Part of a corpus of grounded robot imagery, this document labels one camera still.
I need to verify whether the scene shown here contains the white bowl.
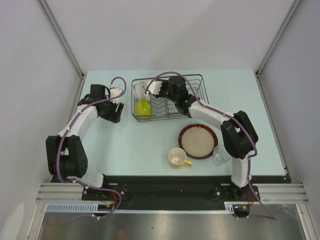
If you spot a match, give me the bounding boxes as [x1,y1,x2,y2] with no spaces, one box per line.
[134,80,151,102]

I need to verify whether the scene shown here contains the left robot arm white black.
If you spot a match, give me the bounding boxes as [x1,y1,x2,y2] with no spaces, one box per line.
[45,84,125,200]

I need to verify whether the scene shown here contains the red rimmed round plate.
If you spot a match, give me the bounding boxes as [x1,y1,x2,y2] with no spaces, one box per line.
[178,123,219,160]

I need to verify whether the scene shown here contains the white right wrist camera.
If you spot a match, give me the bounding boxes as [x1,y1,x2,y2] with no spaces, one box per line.
[145,80,163,95]

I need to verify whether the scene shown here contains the aluminium frame post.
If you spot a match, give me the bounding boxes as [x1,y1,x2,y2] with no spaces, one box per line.
[37,0,84,79]
[255,0,303,77]

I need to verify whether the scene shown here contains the clear plastic cup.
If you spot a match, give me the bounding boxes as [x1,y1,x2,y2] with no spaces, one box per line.
[212,145,232,167]

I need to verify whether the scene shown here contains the dark wire dish rack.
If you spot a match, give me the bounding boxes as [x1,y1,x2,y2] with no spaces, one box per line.
[131,74,209,122]

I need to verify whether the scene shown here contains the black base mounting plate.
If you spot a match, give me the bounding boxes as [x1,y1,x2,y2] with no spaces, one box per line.
[51,175,292,202]

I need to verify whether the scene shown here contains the left aluminium frame post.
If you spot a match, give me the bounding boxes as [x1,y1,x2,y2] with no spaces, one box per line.
[37,0,84,79]

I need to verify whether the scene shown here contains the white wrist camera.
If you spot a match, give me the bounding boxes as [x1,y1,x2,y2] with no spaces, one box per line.
[109,84,124,105]
[145,80,163,95]

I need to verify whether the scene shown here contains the aluminium front rail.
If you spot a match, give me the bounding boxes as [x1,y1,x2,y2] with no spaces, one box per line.
[36,183,309,204]

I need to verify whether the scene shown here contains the white slotted cable duct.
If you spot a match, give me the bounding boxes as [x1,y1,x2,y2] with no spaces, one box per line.
[46,202,248,214]

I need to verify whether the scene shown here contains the right aluminium frame post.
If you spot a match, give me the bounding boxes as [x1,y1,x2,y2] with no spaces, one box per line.
[255,0,303,77]

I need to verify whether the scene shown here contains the yellow green bowl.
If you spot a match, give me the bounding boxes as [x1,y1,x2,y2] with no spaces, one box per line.
[134,98,152,116]

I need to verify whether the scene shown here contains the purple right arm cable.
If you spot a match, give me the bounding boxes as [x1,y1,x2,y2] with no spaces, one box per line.
[145,71,277,221]

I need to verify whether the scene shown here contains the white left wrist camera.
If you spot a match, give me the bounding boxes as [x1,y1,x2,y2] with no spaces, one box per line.
[109,84,124,105]

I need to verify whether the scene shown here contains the beige mug yellow handle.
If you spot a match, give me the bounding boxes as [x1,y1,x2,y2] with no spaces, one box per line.
[168,147,193,167]

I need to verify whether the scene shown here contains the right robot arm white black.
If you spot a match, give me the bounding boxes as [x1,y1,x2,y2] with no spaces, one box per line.
[144,71,259,201]

